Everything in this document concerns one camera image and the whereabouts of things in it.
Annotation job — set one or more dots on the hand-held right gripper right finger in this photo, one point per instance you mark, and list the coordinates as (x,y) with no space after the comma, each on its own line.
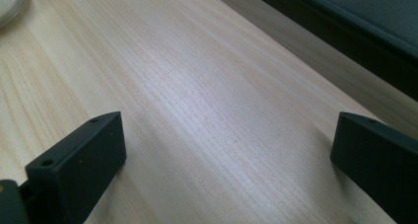
(378,158)

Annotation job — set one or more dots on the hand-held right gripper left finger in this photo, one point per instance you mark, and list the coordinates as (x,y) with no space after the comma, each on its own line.
(79,166)

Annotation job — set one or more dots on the dark furniture panel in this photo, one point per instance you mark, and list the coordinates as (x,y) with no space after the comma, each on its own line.
(355,23)

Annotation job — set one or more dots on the white round dish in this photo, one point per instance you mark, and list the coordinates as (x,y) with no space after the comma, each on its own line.
(8,2)

